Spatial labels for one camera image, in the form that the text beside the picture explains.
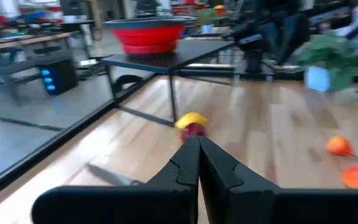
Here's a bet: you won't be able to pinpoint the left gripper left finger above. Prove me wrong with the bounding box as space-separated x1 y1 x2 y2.
31 136 202 224

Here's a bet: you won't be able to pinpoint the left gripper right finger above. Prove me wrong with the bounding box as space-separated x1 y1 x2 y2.
199 136 358 224

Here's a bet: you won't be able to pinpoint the dark red toy pomegranate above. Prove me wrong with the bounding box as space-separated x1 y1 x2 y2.
180 122 207 144

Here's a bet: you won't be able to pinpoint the yellow toy lemon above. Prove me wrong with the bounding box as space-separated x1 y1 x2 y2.
174 111 209 130

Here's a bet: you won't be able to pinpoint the red collapsible bowl grey rim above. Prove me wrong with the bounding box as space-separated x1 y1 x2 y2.
103 15 197 56

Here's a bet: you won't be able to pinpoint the black computer tower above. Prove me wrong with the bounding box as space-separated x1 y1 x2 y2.
35 57 78 96

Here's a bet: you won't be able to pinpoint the potted plant striped green leaves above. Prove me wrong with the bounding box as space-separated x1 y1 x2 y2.
296 33 358 94

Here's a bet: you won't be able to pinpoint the black perforated metal stand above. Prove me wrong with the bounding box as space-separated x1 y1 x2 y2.
99 39 237 124

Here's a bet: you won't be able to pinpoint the wooden desk black legs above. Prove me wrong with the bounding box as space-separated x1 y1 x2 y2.
0 30 74 63

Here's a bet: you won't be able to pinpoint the green plant white pot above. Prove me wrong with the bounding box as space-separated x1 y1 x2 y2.
196 7 220 34

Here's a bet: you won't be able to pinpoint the knife with black handle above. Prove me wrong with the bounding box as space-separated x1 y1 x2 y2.
85 162 145 187

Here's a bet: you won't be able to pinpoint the black arched bracket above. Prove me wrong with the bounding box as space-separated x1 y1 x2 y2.
114 74 144 94

